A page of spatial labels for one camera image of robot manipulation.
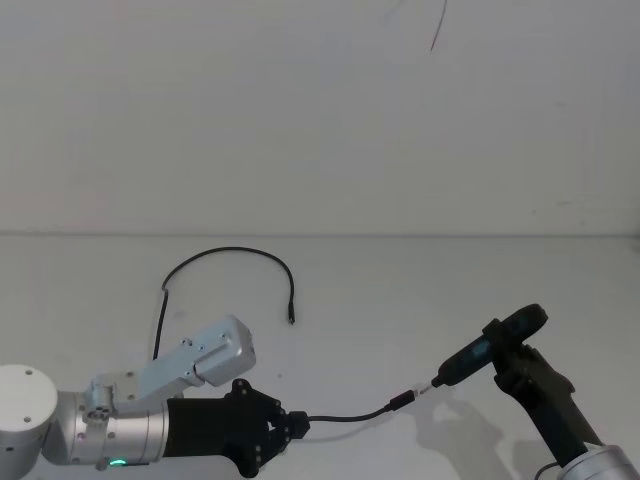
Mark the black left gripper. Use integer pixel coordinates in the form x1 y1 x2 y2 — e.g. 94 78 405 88
164 378 312 476

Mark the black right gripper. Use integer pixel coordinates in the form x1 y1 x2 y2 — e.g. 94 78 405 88
480 302 604 468

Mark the black device with small screen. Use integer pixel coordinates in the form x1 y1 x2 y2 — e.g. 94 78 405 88
431 334 502 390

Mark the black cable with silver plug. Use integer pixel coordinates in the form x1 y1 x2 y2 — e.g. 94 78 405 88
299 382 437 425

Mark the long black loose cable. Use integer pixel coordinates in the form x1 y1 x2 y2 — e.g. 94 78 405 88
151 245 297 361

